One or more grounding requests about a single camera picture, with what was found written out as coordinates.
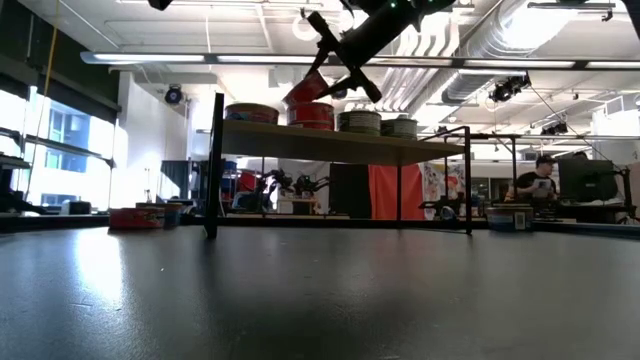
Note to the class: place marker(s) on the blue plastic bin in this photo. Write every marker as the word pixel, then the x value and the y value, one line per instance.
pixel 230 175

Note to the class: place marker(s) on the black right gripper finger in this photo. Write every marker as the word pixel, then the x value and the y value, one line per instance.
pixel 320 60
pixel 340 87

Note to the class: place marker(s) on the black ceiling spotlight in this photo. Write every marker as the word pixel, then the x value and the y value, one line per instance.
pixel 507 89
pixel 554 129

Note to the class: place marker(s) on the red plastic bin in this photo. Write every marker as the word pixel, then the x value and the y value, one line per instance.
pixel 249 182

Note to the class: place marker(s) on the blue label seafood can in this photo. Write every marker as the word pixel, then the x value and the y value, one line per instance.
pixel 505 220
pixel 174 215
pixel 250 114

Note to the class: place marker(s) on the orange fabric panel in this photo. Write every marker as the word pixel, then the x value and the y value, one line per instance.
pixel 385 195

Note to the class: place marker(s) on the long ceiling light bar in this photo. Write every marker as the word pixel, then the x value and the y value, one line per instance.
pixel 400 61

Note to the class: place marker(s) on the black computer monitor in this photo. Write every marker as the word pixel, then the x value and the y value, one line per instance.
pixel 587 180

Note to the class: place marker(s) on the black fabric panel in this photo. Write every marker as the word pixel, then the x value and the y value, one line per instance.
pixel 350 190

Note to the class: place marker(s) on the silver ceiling air duct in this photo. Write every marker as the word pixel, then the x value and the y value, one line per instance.
pixel 470 85

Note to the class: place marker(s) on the wooden shelf black metal legs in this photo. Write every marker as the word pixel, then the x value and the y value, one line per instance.
pixel 325 147

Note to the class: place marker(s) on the dark blue curtain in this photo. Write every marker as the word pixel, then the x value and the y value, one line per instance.
pixel 175 177

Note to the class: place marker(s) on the red label seafood can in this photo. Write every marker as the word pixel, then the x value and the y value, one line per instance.
pixel 305 90
pixel 310 116
pixel 137 219

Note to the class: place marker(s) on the white box device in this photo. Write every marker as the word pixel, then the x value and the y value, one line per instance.
pixel 76 208

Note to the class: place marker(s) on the black round ceiling camera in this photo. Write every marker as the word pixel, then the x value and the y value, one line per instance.
pixel 173 95

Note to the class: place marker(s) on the person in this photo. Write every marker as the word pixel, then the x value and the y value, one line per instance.
pixel 580 155
pixel 537 182

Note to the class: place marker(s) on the colourful patterned banner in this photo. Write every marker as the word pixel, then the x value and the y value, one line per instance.
pixel 435 175

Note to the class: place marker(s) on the black metal rack frame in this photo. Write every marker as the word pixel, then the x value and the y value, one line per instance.
pixel 513 165

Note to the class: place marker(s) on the green label seafood can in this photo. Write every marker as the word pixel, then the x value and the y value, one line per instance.
pixel 359 123
pixel 400 129

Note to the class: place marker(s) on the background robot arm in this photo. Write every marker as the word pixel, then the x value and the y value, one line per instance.
pixel 310 185
pixel 277 182
pixel 445 212

